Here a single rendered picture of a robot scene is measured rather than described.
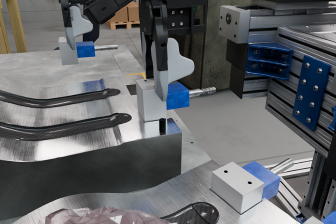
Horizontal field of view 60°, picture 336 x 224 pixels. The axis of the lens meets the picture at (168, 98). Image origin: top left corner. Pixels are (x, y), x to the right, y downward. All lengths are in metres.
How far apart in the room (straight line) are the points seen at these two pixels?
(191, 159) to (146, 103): 0.14
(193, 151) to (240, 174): 0.19
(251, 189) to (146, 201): 0.12
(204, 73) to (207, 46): 0.25
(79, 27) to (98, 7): 0.28
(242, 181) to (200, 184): 0.06
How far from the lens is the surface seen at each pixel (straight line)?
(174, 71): 0.42
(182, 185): 0.39
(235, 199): 0.36
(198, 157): 0.53
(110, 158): 0.42
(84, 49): 0.70
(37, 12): 7.06
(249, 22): 0.88
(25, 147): 0.44
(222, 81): 2.78
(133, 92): 0.60
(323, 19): 1.02
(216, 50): 2.61
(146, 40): 0.45
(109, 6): 0.40
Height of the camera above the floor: 1.11
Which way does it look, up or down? 25 degrees down
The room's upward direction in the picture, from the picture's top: straight up
